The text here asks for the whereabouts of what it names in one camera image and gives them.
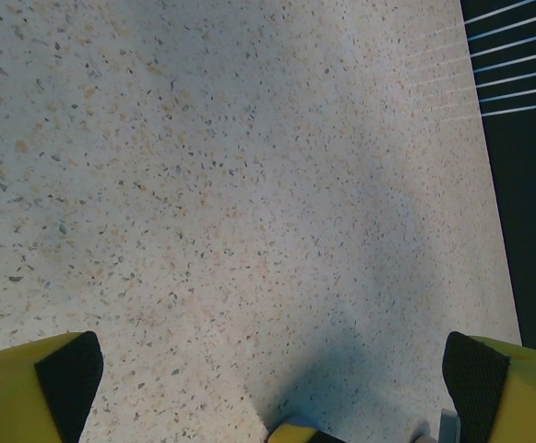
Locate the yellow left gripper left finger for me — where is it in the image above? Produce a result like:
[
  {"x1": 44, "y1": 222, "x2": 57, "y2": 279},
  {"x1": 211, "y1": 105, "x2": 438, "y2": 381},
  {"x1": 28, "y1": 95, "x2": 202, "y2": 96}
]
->
[{"x1": 0, "y1": 330, "x2": 105, "y2": 443}]

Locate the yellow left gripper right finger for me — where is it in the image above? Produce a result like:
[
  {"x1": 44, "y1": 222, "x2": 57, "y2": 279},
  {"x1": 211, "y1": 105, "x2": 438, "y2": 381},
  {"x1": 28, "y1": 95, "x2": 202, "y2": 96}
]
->
[{"x1": 441, "y1": 330, "x2": 536, "y2": 443}]

